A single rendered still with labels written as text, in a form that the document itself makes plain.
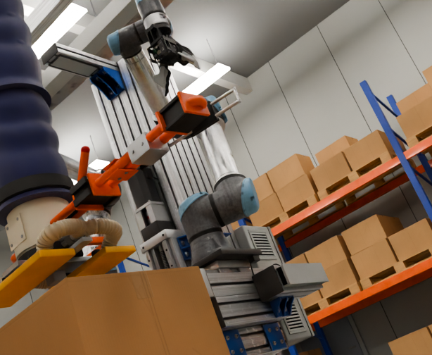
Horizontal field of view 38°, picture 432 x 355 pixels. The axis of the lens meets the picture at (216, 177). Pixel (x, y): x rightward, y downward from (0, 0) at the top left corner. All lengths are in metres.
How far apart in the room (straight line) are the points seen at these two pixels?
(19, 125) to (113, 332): 0.70
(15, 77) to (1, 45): 0.11
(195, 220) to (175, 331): 0.63
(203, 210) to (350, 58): 9.03
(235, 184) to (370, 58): 8.83
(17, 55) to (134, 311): 0.87
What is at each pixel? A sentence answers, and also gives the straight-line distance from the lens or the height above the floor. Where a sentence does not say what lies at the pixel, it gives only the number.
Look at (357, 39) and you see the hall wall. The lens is 10.95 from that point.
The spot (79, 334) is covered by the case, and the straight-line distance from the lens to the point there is 1.31.
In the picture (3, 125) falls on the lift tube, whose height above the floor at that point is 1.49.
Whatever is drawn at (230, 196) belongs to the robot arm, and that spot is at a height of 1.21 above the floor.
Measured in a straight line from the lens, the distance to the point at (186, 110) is 1.29.
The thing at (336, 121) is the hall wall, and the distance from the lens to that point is 10.77.
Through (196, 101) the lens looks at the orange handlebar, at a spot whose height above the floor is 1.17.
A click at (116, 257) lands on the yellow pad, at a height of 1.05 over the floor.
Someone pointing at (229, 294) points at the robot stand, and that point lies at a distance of 1.89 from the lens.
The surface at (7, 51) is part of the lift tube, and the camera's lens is 1.92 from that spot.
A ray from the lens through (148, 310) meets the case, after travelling 1.43.
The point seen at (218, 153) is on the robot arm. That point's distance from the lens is 2.14.
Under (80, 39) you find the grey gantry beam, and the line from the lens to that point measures 4.39.
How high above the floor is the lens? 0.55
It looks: 21 degrees up
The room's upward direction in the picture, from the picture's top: 22 degrees counter-clockwise
